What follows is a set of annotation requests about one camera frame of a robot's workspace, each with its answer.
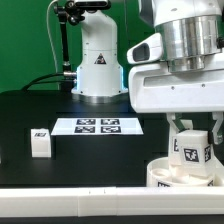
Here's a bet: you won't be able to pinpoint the white round stool seat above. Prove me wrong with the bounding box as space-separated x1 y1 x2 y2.
146 157 224 187

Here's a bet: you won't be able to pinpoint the black camera stand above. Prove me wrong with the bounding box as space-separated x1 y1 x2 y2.
53 0 86 79

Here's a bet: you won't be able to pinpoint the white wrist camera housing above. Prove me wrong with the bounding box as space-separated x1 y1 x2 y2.
127 33 164 64

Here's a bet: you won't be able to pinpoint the white sheet with tags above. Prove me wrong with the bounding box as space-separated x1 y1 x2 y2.
51 118 143 136

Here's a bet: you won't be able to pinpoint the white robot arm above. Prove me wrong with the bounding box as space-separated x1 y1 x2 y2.
72 0 224 144

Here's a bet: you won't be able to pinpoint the white front obstacle rail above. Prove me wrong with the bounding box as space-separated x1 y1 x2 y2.
0 187 224 218

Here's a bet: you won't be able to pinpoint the black cables on table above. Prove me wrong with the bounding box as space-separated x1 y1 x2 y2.
21 72 78 92

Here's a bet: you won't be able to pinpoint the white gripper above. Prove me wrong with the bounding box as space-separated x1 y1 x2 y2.
129 62 224 145

